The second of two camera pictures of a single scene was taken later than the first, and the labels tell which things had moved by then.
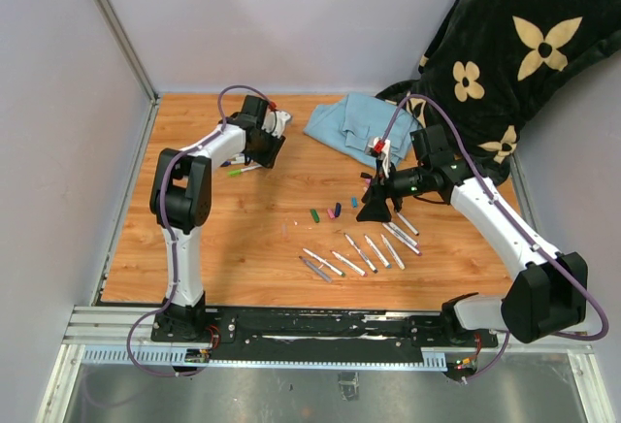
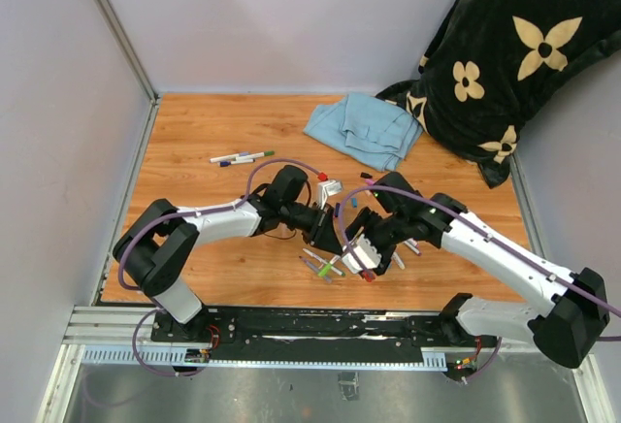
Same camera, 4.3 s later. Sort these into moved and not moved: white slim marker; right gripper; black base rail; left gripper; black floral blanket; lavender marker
Moved: right gripper; left gripper
Not moved: black floral blanket; black base rail; white slim marker; lavender marker
